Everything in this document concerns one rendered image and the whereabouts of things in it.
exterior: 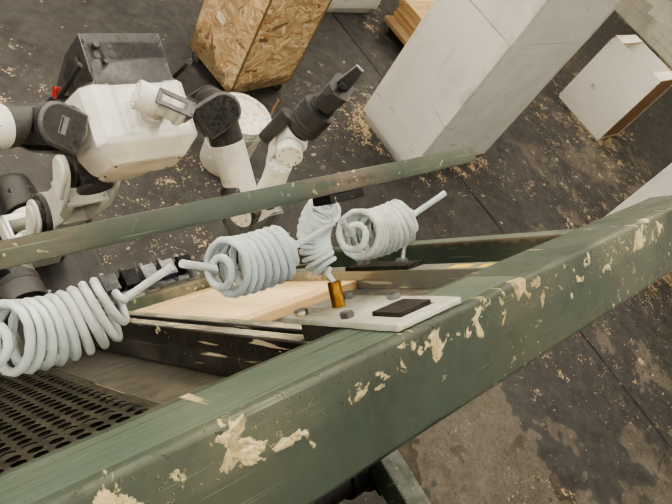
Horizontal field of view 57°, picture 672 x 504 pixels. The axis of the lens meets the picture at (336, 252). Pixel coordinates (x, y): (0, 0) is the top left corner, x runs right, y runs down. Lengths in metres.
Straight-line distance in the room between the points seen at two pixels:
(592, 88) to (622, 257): 5.36
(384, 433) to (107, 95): 1.12
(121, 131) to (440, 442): 2.20
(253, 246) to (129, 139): 0.91
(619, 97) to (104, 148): 5.25
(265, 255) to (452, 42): 3.24
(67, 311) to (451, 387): 0.36
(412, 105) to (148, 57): 2.60
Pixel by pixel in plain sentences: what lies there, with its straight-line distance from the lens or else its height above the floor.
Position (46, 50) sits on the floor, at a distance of 3.75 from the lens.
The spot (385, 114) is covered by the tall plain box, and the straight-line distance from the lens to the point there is 4.14.
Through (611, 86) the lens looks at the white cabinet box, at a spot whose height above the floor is 0.41.
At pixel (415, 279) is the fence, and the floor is 1.52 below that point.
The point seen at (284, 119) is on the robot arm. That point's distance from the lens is 1.50.
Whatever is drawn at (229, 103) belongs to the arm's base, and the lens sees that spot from 1.62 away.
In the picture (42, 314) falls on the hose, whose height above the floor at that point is 1.88.
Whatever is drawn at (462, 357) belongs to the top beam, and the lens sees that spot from 0.65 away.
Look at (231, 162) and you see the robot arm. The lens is 1.67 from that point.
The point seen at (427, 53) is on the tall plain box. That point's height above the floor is 0.69.
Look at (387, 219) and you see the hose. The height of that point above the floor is 1.88.
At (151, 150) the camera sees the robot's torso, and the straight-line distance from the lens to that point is 1.53.
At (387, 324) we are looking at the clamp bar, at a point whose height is 1.93.
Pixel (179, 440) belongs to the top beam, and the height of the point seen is 1.94.
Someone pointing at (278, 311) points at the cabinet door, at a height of 1.36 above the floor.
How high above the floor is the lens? 2.36
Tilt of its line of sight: 45 degrees down
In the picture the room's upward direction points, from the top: 38 degrees clockwise
